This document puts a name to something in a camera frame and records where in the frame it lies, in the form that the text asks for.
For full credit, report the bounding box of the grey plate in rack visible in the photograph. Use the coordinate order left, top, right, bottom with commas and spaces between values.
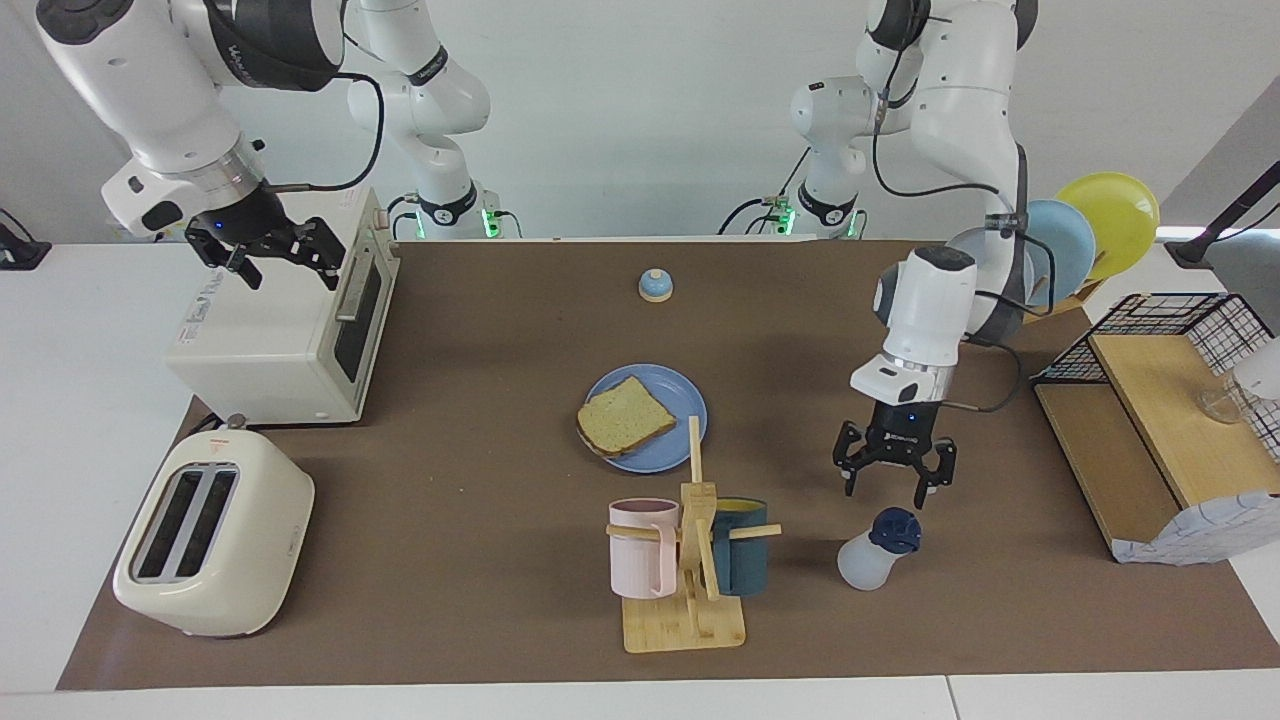
945, 226, 1001, 263

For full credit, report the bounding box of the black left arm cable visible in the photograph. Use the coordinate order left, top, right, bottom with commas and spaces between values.
868, 0, 1057, 413

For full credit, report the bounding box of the clear glass cup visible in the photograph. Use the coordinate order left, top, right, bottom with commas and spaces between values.
1197, 385, 1251, 426

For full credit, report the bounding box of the light blue plate in rack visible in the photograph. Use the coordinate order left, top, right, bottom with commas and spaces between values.
1020, 199, 1098, 306

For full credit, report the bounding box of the yellow plate in rack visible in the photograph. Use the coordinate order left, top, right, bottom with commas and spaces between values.
1057, 172, 1161, 281

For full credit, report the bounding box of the cream two-slot toaster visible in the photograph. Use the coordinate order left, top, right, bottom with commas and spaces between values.
112, 415, 316, 639

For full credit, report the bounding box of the blue round plate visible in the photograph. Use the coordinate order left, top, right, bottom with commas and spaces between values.
583, 363, 709, 474

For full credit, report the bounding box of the wooden shelf wire basket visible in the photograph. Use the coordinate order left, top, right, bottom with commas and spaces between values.
1033, 335, 1280, 563

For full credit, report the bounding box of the toasted bread slice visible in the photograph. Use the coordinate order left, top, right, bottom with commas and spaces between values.
576, 375, 678, 459

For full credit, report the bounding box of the black wire basket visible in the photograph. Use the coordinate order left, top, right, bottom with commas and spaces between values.
1033, 292, 1280, 461

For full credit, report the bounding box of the black clamp with cable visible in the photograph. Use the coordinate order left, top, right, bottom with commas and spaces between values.
0, 208, 51, 271

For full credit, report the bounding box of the cream toaster oven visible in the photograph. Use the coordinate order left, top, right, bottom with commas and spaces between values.
165, 185, 401, 426

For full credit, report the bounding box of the white blue patterned cloth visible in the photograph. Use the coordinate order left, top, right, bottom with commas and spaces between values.
1110, 488, 1280, 567

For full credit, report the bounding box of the teal mug with yellow inside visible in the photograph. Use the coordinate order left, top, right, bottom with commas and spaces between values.
708, 497, 771, 598

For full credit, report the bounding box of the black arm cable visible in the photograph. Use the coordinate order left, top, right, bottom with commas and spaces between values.
868, 0, 1057, 413
265, 72, 386, 193

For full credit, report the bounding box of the brown table mat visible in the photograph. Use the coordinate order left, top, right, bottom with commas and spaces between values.
55, 238, 1280, 693

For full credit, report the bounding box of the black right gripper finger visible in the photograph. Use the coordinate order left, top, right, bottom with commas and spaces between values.
283, 216, 347, 292
185, 233, 264, 292

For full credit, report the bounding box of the squeeze bottle with navy cap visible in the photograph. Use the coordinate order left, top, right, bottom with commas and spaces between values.
837, 507, 923, 592

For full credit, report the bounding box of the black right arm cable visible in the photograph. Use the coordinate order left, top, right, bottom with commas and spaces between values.
265, 72, 386, 193

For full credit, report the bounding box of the wooden mug tree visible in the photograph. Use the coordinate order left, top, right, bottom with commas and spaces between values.
606, 415, 783, 654

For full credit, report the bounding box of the pink mug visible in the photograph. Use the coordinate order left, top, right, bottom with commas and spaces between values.
608, 497, 681, 600

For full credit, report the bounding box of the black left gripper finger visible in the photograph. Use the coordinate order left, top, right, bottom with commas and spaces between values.
915, 438, 958, 511
833, 420, 879, 498

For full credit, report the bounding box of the wooden plate rack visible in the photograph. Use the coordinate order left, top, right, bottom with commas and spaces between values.
1025, 278, 1106, 323

